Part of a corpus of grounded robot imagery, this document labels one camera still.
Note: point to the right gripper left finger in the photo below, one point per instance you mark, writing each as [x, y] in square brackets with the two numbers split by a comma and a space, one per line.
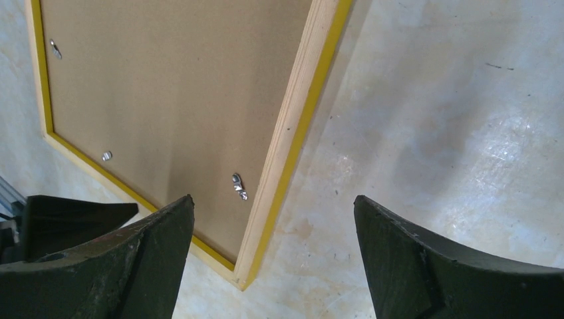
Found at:
[134, 271]

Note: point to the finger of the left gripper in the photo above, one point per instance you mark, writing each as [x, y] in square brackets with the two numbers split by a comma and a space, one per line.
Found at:
[52, 224]

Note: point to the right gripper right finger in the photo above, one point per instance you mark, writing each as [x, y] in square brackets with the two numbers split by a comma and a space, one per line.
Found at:
[413, 272]

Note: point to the brown frame backing board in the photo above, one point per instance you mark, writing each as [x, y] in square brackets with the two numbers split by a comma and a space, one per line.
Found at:
[174, 97]

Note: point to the yellow picture frame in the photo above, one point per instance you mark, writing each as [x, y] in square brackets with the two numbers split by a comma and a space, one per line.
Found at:
[324, 26]

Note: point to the aluminium front rail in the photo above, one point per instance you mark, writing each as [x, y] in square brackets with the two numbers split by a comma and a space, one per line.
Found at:
[12, 202]

